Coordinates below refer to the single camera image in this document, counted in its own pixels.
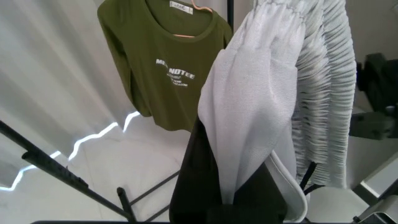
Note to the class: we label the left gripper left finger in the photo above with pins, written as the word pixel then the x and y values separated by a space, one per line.
pixel 196 180

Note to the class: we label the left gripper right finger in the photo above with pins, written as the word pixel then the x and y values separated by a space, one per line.
pixel 261 193

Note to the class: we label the green garment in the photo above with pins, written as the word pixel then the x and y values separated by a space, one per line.
pixel 149 93

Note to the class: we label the pale grey garment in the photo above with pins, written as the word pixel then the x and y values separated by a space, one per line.
pixel 255 93

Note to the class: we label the pink clothes hanger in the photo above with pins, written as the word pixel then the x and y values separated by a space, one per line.
pixel 202 7

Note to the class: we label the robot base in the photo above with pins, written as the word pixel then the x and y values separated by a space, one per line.
pixel 335 202

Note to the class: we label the black clothes rack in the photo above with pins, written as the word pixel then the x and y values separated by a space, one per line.
pixel 56 171

